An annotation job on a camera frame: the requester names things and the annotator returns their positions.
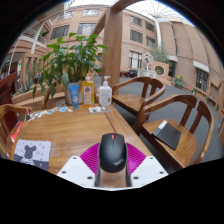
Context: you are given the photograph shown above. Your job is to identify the wooden armchair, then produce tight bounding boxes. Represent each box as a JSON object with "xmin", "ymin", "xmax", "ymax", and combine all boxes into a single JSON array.
[
  {"xmin": 0, "ymin": 103, "xmax": 32, "ymax": 158},
  {"xmin": 134, "ymin": 93, "xmax": 215, "ymax": 172},
  {"xmin": 111, "ymin": 76, "xmax": 167, "ymax": 118},
  {"xmin": 41, "ymin": 85, "xmax": 68, "ymax": 111}
]

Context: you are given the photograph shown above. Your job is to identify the black notebook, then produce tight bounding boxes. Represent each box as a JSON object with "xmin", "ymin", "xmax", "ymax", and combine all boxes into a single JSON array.
[{"xmin": 151, "ymin": 120, "xmax": 183, "ymax": 151}]

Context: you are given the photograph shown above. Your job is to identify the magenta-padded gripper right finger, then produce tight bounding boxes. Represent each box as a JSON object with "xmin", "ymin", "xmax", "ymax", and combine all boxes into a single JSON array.
[{"xmin": 125, "ymin": 142, "xmax": 169, "ymax": 188}]

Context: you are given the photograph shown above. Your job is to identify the blue tube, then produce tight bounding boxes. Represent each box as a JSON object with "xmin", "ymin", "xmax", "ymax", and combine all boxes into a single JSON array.
[{"xmin": 68, "ymin": 83, "xmax": 81, "ymax": 110}]

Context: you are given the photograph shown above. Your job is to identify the grey cartoon print mouse pad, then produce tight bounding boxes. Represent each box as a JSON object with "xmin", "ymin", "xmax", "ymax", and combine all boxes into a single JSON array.
[{"xmin": 13, "ymin": 138, "xmax": 53, "ymax": 172}]

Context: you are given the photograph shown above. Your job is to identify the black computer mouse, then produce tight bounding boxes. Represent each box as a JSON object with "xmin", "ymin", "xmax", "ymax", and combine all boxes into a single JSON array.
[{"xmin": 98, "ymin": 132, "xmax": 128, "ymax": 174}]

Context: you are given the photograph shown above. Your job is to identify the green potted plant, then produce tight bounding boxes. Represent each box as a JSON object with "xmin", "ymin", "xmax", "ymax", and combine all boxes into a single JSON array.
[{"xmin": 32, "ymin": 32, "xmax": 108, "ymax": 106}]

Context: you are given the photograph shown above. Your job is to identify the white sculpture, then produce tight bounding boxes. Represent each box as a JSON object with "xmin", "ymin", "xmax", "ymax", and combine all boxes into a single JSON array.
[{"xmin": 143, "ymin": 52, "xmax": 156, "ymax": 72}]

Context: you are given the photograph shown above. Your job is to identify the dark red wooden lectern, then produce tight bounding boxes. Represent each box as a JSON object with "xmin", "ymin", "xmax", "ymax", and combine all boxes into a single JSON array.
[{"xmin": 0, "ymin": 72, "xmax": 19, "ymax": 133}]

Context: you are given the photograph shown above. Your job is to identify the yellow liquid bottle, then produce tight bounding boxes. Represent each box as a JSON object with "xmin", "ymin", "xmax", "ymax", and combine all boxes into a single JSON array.
[{"xmin": 81, "ymin": 73, "xmax": 96, "ymax": 108}]

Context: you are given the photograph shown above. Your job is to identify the small white packet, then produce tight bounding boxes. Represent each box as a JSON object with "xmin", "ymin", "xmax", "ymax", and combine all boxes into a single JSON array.
[{"xmin": 88, "ymin": 105, "xmax": 106, "ymax": 115}]

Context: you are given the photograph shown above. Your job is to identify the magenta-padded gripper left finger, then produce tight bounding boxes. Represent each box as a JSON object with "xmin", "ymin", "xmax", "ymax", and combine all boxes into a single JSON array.
[{"xmin": 56, "ymin": 142, "xmax": 102, "ymax": 188}]

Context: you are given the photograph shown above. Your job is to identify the white pump bottle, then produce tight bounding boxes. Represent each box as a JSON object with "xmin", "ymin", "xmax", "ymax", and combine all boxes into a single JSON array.
[{"xmin": 98, "ymin": 75, "xmax": 113, "ymax": 108}]

